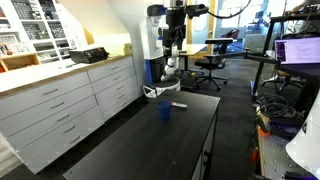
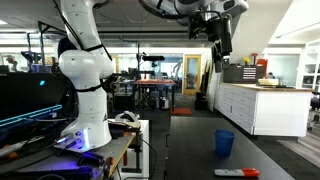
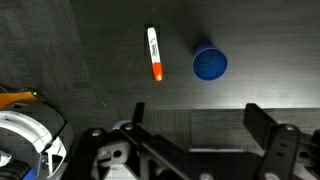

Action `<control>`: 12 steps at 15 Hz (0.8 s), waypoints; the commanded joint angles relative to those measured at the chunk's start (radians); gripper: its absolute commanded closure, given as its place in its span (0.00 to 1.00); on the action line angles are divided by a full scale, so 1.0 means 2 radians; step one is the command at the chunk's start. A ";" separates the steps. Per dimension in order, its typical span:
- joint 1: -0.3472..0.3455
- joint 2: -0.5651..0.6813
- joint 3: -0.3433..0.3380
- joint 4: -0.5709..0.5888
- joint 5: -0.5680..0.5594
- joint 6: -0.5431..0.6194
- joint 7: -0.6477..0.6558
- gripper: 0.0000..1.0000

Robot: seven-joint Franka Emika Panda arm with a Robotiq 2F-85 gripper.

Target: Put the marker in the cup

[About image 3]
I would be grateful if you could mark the blue plastic cup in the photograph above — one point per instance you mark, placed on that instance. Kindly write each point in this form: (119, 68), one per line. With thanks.
(210, 63)

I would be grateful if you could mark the white marker red cap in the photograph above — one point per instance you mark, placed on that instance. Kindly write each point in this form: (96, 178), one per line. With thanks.
(154, 50)

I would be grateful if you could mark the orange curved piece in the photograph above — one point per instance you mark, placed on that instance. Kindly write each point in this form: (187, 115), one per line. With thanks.
(16, 98)

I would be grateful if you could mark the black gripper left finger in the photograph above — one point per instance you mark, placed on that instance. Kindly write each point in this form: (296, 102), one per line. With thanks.
(160, 146)

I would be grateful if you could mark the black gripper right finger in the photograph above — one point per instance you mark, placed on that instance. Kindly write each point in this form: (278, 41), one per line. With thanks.
(283, 153)

